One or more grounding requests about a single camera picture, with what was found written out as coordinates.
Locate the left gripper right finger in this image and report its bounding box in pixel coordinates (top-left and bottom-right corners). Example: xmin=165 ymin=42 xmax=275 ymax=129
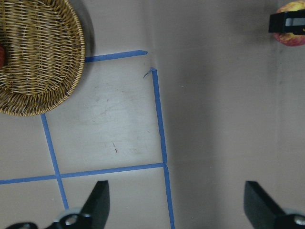
xmin=244 ymin=181 xmax=305 ymax=229

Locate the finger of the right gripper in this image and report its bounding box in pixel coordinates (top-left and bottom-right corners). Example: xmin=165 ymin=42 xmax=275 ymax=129
xmin=268 ymin=10 xmax=305 ymax=34

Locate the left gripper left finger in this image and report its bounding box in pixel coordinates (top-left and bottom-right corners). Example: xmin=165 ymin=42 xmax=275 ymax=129
xmin=4 ymin=180 xmax=111 ymax=229

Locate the red yellow apple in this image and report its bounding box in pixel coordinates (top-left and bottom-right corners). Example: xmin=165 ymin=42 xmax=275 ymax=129
xmin=273 ymin=0 xmax=305 ymax=47

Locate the woven wicker basket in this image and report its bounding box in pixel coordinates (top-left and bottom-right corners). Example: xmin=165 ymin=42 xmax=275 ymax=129
xmin=0 ymin=0 xmax=86 ymax=116

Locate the dark red apple in basket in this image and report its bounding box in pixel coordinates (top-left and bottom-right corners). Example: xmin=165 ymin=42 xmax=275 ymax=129
xmin=0 ymin=44 xmax=6 ymax=68

